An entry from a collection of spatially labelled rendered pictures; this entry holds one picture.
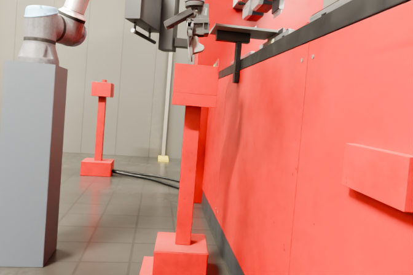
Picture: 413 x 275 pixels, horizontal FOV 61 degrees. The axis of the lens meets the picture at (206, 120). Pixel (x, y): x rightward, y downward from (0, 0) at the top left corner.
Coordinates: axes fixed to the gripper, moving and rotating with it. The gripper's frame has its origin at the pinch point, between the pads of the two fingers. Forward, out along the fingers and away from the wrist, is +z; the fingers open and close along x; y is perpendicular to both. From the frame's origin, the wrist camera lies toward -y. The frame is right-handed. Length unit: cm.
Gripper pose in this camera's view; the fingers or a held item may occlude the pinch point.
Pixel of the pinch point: (189, 58)
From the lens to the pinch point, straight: 132.2
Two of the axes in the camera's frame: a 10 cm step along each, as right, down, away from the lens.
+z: 0.1, 10.0, 0.4
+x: -0.7, -0.4, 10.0
